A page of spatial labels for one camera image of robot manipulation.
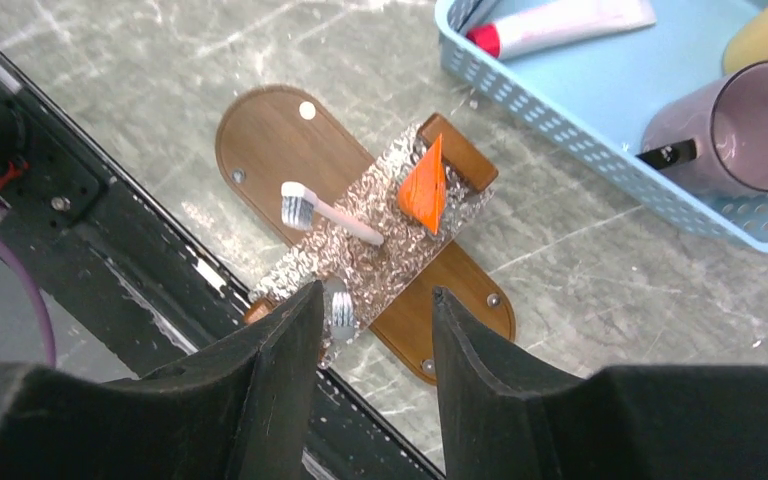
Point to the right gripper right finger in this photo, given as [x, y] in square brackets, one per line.
[506, 414]

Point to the white toothbrush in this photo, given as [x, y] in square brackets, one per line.
[299, 204]

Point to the brown oval wooden tray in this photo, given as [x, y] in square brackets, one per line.
[279, 133]

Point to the grey toothbrush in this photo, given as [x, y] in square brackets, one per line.
[340, 316]

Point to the orange toothpaste tube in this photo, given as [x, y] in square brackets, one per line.
[422, 195]

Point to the clear acrylic toothbrush holder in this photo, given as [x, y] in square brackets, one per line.
[391, 284]

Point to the black base frame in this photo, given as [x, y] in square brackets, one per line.
[111, 256]

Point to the white red toothpaste tube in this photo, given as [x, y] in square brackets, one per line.
[559, 23]

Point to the blue plastic basket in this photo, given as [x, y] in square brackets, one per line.
[594, 99]

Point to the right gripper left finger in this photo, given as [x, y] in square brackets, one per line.
[237, 409]

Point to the purple mug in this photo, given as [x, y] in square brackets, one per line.
[714, 141]

